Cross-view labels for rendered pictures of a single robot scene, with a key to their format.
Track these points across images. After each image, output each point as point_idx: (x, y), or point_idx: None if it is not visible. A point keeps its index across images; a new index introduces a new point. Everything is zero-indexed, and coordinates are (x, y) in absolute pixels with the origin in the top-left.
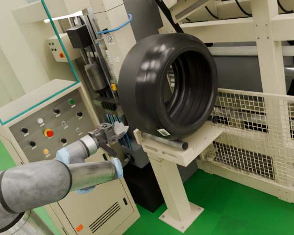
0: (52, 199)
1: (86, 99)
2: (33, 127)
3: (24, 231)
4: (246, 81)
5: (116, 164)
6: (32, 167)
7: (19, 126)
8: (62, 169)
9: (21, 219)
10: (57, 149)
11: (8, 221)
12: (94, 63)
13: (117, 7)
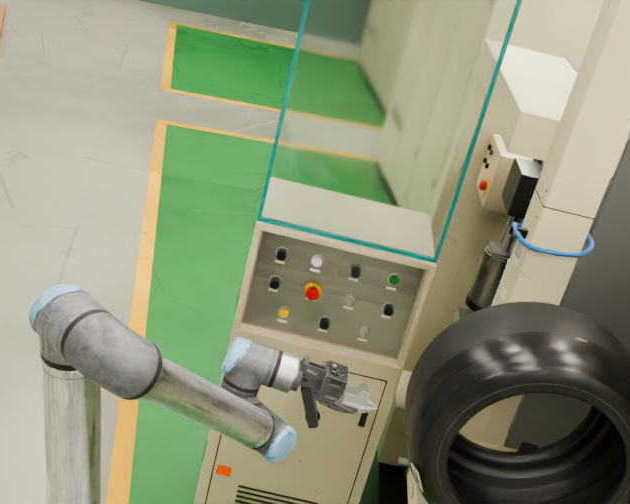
0: (106, 387)
1: (420, 299)
2: (299, 262)
3: (64, 387)
4: None
5: (278, 437)
6: (120, 336)
7: (281, 242)
8: (147, 370)
9: (71, 372)
10: (303, 327)
11: (58, 361)
12: (508, 254)
13: (573, 216)
